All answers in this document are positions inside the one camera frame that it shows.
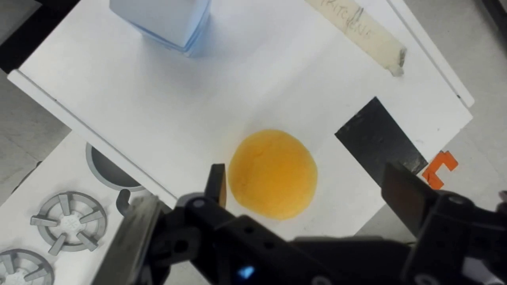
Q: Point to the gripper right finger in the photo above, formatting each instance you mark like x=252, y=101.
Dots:
x=451, y=229

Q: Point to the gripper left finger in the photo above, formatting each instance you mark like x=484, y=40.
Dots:
x=222, y=233

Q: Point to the yellow ball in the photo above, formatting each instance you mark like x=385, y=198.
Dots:
x=273, y=174

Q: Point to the orange tape mark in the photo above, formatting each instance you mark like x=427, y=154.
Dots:
x=443, y=164

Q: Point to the grey toy tap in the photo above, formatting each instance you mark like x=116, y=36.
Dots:
x=121, y=202

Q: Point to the black tape patch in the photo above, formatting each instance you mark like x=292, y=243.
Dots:
x=376, y=138

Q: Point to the grey toy sink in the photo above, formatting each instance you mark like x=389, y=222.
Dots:
x=107, y=170

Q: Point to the white toy kitchen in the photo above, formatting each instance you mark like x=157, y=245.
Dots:
x=198, y=99

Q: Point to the grey toy stove burner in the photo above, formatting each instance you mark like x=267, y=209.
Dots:
x=23, y=263
x=59, y=206

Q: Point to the white and blue box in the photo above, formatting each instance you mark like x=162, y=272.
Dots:
x=166, y=19

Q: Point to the beige masking tape strip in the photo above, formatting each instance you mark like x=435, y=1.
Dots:
x=356, y=27

